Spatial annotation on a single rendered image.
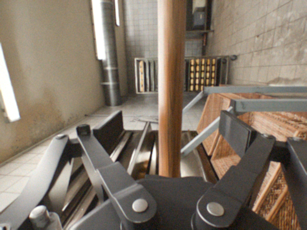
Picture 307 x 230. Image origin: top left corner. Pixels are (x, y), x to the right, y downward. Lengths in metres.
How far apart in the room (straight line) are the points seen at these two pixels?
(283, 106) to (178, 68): 0.56
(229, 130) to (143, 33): 5.23
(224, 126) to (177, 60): 0.09
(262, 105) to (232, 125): 0.48
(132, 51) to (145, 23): 0.91
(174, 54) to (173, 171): 0.14
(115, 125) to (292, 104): 0.64
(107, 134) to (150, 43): 5.14
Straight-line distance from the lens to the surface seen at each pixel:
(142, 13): 5.51
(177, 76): 0.17
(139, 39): 5.34
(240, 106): 0.62
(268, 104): 0.66
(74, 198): 1.04
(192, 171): 1.19
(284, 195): 0.74
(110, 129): 0.17
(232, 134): 0.17
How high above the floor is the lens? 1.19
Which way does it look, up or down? 5 degrees up
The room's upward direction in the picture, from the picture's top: 90 degrees counter-clockwise
